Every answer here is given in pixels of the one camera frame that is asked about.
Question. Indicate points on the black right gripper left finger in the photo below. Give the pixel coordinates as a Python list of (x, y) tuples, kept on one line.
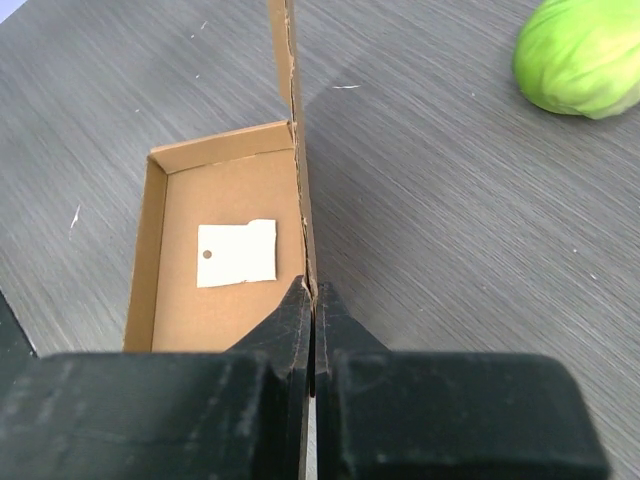
[(239, 414)]

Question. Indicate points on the brown cardboard box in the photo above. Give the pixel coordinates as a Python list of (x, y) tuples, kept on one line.
[(229, 178)]

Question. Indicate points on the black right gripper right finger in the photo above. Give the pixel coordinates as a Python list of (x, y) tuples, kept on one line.
[(389, 414)]

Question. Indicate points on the green cabbage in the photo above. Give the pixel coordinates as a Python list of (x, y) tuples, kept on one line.
[(580, 58)]

